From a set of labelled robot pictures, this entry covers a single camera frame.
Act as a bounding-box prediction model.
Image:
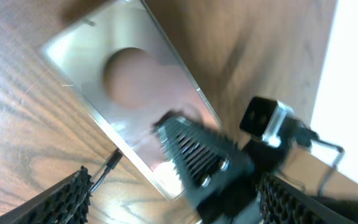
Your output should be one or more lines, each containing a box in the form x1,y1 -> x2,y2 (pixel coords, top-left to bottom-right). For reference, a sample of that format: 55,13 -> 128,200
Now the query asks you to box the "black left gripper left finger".
0,166 -> 92,224

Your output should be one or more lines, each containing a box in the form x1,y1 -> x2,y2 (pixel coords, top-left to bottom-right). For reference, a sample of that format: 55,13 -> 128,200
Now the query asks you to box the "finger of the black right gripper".
152,111 -> 255,205

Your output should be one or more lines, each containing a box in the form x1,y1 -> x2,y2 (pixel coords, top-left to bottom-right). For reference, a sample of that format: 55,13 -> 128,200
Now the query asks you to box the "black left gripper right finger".
256,174 -> 358,224

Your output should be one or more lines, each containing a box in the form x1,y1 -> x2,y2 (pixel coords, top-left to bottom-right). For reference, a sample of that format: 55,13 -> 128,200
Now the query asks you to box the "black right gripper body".
196,140 -> 292,223

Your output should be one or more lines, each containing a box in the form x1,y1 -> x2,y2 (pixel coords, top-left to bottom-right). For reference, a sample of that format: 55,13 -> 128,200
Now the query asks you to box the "black charger cable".
89,147 -> 124,194

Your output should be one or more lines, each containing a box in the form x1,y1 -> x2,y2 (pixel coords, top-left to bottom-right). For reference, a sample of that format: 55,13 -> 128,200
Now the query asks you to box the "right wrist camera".
239,96 -> 294,148

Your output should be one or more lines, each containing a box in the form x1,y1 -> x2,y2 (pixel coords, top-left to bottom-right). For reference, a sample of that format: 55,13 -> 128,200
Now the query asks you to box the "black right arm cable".
290,121 -> 346,198

